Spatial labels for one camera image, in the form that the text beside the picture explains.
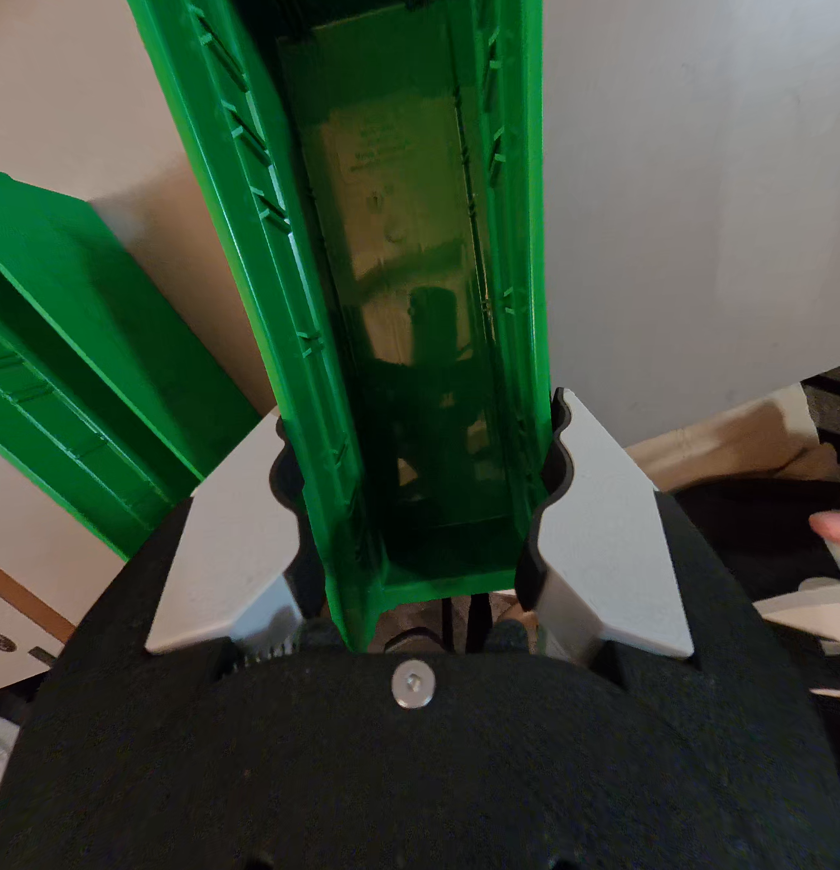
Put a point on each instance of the person's dark trousers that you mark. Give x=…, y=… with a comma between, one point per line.
x=753, y=537

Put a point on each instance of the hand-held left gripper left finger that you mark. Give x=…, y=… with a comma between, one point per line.
x=222, y=564

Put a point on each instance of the person's right hand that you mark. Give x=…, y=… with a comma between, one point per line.
x=838, y=529

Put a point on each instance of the green plastic bin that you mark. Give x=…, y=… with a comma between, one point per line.
x=420, y=204
x=86, y=306

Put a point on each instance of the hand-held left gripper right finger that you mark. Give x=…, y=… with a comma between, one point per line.
x=610, y=557

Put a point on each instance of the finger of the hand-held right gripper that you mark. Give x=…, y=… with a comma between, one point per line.
x=821, y=612

